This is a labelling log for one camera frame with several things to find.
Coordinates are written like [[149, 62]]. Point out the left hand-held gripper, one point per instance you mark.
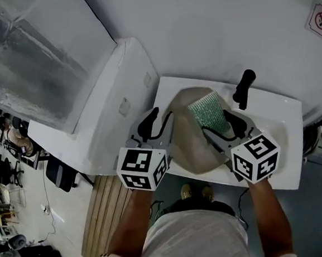
[[137, 166]]

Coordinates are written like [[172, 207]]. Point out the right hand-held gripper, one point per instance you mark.
[[256, 158]]

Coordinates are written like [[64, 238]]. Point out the green mesh scrubber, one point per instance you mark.
[[210, 112]]

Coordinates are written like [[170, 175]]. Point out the person's left forearm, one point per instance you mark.
[[133, 225]]

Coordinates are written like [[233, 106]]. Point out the person's right forearm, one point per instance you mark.
[[272, 221]]

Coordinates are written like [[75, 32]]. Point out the white sink basin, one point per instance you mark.
[[272, 115]]

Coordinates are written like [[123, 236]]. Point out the white ledge cabinet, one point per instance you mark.
[[101, 113]]

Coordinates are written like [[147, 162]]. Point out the person's tan right shoe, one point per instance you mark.
[[207, 193]]

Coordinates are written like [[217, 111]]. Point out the person's tan shoe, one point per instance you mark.
[[207, 193], [186, 191]]

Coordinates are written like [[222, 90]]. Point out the person's tan left shoe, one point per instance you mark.
[[186, 191]]

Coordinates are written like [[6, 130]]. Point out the person's dark trousers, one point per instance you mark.
[[195, 206]]

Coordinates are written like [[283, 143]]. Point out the wooden slatted bench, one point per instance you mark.
[[104, 214]]

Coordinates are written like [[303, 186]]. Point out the black office chair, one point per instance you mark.
[[60, 173]]

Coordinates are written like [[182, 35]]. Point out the person's light grey shirt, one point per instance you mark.
[[193, 242]]

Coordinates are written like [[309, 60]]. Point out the frosted glass window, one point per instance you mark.
[[32, 66]]

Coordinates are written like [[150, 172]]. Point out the black bag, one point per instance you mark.
[[35, 255]]

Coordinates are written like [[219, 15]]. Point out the grey office chair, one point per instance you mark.
[[17, 241]]

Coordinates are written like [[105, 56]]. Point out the no smoking wall sign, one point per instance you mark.
[[321, 21]]

